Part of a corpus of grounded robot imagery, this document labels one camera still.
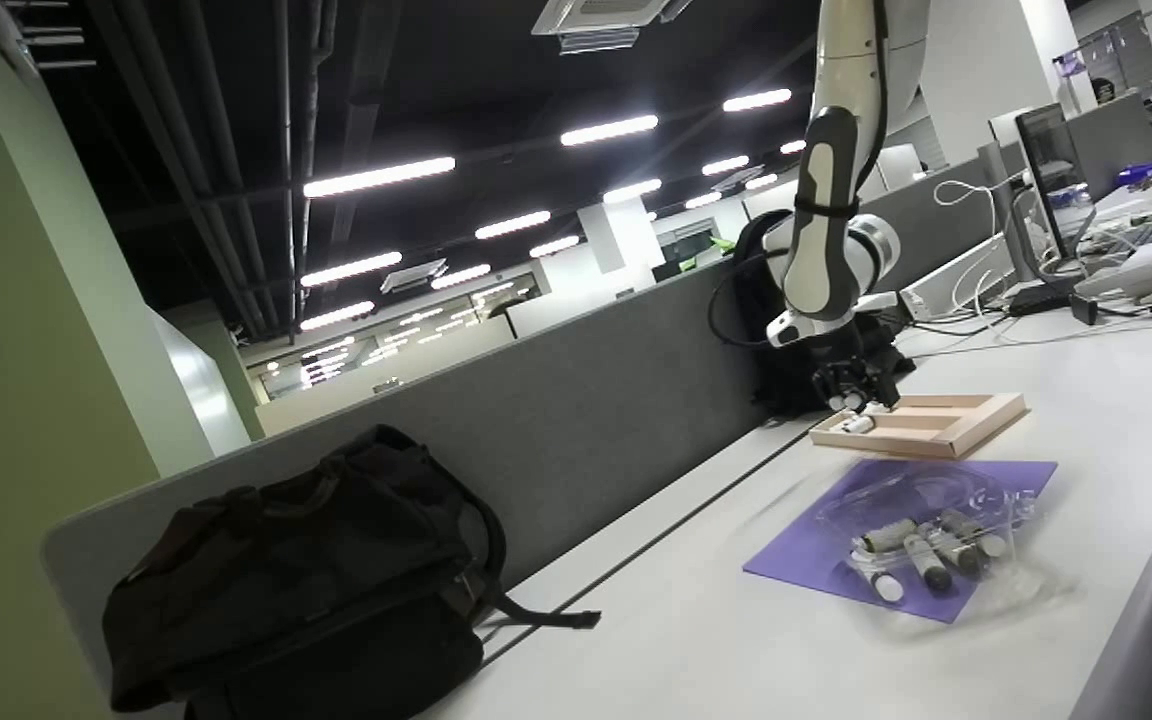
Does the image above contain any green pillar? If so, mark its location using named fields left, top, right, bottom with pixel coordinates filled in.
left=0, top=11, right=249, bottom=720

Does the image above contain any black backpack far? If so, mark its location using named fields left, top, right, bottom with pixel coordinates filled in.
left=728, top=214, right=917, bottom=416

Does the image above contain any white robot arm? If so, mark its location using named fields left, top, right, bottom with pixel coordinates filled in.
left=765, top=0, right=930, bottom=413

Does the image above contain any computer monitor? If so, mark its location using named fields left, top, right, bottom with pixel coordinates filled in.
left=1007, top=105, right=1098, bottom=322

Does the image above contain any black backpack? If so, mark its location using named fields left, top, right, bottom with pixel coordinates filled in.
left=728, top=214, right=917, bottom=416
left=104, top=423, right=602, bottom=720

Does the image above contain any purple mat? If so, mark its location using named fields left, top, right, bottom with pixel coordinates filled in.
left=740, top=455, right=1063, bottom=627

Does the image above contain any wooden tray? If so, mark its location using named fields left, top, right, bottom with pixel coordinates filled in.
left=810, top=393, right=1028, bottom=462

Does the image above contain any white bottle in box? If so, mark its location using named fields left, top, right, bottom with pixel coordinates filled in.
left=844, top=548, right=903, bottom=606
left=930, top=524, right=986, bottom=577
left=903, top=538, right=952, bottom=592
left=860, top=518, right=921, bottom=551

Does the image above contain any grey desk partition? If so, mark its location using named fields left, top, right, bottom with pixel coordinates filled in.
left=44, top=155, right=1007, bottom=672

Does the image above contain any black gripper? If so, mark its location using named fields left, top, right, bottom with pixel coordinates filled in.
left=812, top=324, right=901, bottom=410

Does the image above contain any black backpack near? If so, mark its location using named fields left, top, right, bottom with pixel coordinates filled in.
left=104, top=423, right=602, bottom=720

